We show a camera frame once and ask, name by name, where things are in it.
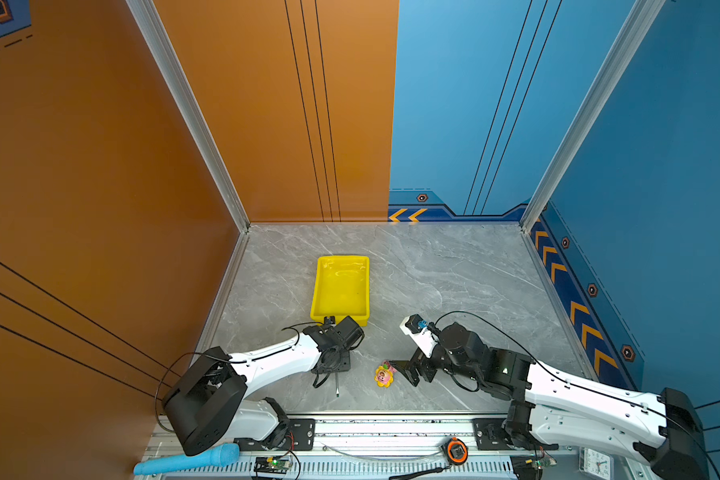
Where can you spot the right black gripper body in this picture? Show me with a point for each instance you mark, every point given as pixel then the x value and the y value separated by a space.
pixel 426 367

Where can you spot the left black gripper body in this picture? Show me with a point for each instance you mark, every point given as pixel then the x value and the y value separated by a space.
pixel 344 364

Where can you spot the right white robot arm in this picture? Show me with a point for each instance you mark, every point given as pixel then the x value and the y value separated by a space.
pixel 549 407

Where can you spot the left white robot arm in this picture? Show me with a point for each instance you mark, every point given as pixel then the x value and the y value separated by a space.
pixel 212 401

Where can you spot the yellow plastic bin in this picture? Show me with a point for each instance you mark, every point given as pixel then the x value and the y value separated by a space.
pixel 342 289

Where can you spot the colourful flower toy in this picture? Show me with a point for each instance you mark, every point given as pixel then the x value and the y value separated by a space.
pixel 384 375

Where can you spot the orange black tape measure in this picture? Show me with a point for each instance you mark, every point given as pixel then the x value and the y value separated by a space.
pixel 455 451

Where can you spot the green circuit board left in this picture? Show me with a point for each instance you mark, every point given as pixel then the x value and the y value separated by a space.
pixel 272 466

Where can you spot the green circuit board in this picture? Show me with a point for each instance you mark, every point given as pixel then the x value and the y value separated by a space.
pixel 272 466
pixel 531 468

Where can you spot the green circuit board right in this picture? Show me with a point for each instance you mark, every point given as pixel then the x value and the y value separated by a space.
pixel 531 468

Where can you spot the white clock device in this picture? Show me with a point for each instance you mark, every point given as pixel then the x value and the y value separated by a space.
pixel 595 465

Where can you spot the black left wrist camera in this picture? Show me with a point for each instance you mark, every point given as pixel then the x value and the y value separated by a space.
pixel 349 333

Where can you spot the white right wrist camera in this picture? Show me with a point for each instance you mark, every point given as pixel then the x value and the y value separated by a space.
pixel 415 327

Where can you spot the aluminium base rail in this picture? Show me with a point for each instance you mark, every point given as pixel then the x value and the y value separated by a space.
pixel 378 446

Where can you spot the teal foam tool handle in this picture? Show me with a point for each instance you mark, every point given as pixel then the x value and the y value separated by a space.
pixel 220 456

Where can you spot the aluminium corner post left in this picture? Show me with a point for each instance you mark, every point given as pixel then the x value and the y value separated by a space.
pixel 153 31

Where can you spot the aluminium corner post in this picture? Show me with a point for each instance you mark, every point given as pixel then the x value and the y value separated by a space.
pixel 628 40
pixel 153 31

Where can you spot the aluminium corner post right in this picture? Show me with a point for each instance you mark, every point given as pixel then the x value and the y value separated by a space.
pixel 628 40

